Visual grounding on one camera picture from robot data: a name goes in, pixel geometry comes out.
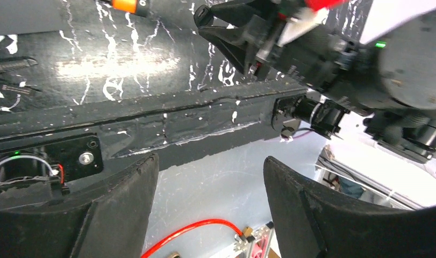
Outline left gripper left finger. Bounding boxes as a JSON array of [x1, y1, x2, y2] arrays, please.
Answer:
[[0, 153, 159, 257]]

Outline black pliers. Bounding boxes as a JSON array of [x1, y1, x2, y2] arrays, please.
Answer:
[[0, 56, 42, 99]]

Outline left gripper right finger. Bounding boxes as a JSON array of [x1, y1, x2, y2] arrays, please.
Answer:
[[263, 156, 436, 257]]

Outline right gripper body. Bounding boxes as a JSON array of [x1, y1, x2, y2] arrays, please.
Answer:
[[249, 16, 346, 92]]

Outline red wire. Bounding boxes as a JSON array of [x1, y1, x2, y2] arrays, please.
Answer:
[[141, 218, 244, 258]]

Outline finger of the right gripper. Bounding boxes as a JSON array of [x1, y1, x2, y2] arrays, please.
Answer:
[[198, 25, 261, 75], [207, 1, 285, 28]]

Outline black head key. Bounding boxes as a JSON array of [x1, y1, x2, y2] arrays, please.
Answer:
[[193, 5, 214, 27]]

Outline orange and black padlock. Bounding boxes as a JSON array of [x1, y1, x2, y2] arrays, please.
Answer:
[[100, 0, 152, 17]]

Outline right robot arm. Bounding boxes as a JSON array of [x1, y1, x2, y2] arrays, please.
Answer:
[[194, 1, 436, 163]]

